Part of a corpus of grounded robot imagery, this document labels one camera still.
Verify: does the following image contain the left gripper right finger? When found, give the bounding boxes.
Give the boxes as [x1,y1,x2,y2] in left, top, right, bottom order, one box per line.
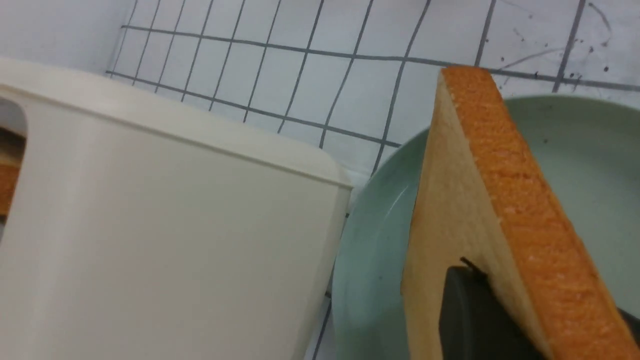
[615,307,640,346]

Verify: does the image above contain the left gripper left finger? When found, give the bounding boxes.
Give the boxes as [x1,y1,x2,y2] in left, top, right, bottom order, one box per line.
[438,257,544,360]

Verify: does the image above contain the toast slice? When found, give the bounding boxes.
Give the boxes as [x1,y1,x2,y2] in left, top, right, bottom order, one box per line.
[401,66,639,360]
[0,128,26,221]

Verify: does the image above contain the cream white toaster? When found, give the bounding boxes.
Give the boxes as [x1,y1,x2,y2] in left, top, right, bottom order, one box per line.
[0,58,353,360]

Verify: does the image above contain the light green plate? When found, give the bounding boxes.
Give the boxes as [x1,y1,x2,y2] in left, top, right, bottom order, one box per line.
[331,95,640,360]

